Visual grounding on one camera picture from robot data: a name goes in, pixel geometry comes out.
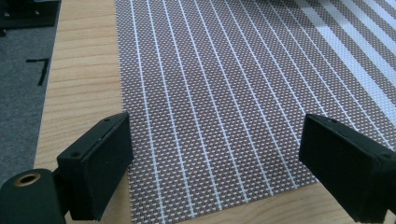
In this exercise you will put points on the black stand base plate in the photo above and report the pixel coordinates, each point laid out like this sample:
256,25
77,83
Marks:
31,12

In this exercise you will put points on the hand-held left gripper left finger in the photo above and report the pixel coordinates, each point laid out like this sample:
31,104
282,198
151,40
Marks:
93,168

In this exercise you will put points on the striped woven placemat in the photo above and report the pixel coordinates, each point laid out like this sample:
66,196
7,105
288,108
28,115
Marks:
236,93

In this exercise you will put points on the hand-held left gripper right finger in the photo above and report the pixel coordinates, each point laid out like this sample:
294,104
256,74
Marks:
348,165

